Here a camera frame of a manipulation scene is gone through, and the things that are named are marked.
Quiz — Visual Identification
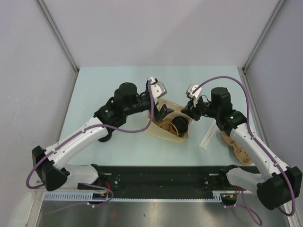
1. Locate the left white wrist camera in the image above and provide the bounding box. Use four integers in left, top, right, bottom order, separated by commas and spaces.
146, 77, 167, 104

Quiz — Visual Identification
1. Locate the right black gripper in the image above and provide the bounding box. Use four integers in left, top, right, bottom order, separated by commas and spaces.
181, 94, 219, 122

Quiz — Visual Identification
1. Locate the left aluminium frame post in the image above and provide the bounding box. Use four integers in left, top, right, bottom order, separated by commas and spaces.
35, 0, 80, 75

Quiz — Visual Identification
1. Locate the stack of black lids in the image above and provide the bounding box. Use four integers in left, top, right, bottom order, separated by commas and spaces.
98, 134, 112, 142

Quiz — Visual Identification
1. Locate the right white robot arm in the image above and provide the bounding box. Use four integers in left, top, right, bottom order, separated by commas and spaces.
182, 85, 303, 210

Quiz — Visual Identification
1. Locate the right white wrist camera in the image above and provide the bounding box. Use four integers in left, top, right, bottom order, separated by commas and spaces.
186, 84, 202, 106

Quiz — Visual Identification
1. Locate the brown pulp cup carrier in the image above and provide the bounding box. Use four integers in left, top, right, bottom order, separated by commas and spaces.
159, 121, 183, 137

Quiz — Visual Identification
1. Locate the right aluminium frame post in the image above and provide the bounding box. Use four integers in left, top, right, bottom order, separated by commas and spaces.
242, 0, 288, 73

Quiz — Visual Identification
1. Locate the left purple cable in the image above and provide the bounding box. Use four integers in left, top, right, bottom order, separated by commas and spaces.
26, 79, 157, 190

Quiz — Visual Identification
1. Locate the white slotted cable duct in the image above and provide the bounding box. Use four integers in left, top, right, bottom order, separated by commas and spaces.
44, 191, 112, 201

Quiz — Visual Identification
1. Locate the aluminium frame post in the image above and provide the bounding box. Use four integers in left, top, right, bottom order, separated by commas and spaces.
242, 0, 288, 73
35, 0, 80, 75

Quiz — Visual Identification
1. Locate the black plastic cup lid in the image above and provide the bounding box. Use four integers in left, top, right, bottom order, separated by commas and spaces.
172, 116, 189, 134

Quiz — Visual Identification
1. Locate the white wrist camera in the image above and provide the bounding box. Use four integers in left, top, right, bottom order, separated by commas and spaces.
146, 77, 167, 104
186, 84, 202, 106

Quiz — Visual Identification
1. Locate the white wrapped straw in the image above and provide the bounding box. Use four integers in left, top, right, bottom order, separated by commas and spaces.
199, 120, 216, 148
203, 128, 217, 150

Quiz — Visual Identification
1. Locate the brown paper takeout bag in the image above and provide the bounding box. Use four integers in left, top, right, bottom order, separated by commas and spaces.
145, 98, 193, 143

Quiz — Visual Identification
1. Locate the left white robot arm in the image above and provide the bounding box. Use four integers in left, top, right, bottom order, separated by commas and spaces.
32, 78, 173, 192

